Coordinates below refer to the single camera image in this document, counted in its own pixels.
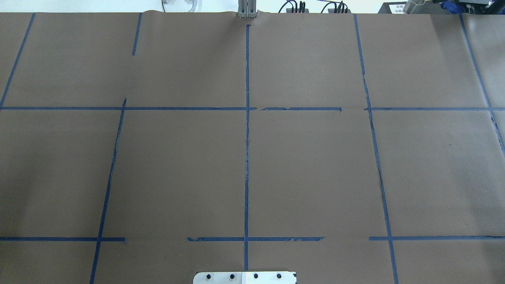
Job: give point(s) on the lower orange black connector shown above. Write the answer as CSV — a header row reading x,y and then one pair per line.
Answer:
x,y
335,7

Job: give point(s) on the aluminium frame post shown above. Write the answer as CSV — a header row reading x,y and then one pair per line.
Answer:
x,y
247,9

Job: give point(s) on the silver metal cylinder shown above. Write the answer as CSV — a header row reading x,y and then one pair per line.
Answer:
x,y
413,6

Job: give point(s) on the metal mounting plate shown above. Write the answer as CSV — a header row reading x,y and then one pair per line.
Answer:
x,y
246,277

